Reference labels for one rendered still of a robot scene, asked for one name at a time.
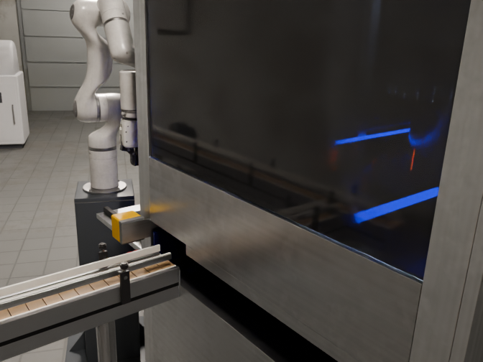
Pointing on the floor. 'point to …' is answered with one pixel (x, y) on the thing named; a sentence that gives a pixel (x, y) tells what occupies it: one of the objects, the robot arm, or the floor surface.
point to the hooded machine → (12, 99)
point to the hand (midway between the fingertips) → (134, 159)
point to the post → (141, 27)
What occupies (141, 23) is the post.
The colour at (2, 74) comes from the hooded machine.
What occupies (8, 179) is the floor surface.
